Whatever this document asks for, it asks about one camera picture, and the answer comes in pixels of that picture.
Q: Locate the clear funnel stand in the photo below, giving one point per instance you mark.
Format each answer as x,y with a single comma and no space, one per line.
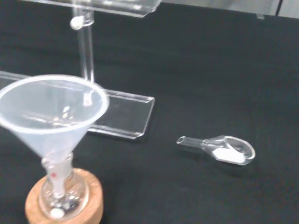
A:
121,116

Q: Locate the translucent white plastic funnel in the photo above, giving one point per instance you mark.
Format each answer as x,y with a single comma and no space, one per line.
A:
46,112

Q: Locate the black bench cloth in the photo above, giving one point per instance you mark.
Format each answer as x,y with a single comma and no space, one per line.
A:
187,81

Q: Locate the round-bottom glass flask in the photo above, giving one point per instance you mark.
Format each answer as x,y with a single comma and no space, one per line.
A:
61,191

